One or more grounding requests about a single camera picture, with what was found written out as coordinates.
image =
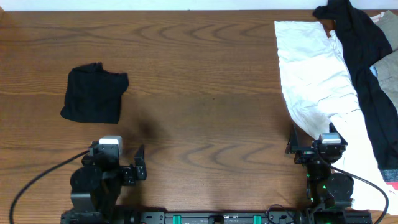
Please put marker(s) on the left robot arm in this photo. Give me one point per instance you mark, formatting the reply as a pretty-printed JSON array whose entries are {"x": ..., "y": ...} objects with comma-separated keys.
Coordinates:
[{"x": 96, "y": 186}]

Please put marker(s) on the grey garment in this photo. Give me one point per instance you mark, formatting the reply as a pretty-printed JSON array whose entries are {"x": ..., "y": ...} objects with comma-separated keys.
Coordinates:
[{"x": 386, "y": 68}]

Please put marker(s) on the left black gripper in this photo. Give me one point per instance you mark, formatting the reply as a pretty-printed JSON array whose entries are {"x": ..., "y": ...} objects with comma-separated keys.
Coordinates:
[{"x": 127, "y": 172}]

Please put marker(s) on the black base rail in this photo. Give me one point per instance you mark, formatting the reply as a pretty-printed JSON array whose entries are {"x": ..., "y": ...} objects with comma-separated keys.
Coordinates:
[{"x": 217, "y": 217}]

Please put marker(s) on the dark navy garment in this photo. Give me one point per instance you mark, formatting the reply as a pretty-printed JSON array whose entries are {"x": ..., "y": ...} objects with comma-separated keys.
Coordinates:
[{"x": 364, "y": 43}]

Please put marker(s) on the white shirt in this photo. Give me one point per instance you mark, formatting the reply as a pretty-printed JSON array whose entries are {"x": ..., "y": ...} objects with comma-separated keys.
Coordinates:
[{"x": 317, "y": 89}]

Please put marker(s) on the black Sytrogen t-shirt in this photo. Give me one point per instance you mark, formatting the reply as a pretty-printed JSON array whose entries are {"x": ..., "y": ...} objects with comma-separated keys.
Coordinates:
[{"x": 93, "y": 94}]

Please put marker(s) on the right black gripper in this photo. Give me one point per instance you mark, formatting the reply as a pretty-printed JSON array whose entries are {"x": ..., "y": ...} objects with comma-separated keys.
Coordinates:
[{"x": 305, "y": 154}]

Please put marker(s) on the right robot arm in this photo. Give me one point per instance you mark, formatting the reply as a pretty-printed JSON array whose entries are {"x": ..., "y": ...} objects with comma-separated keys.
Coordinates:
[{"x": 330, "y": 192}]

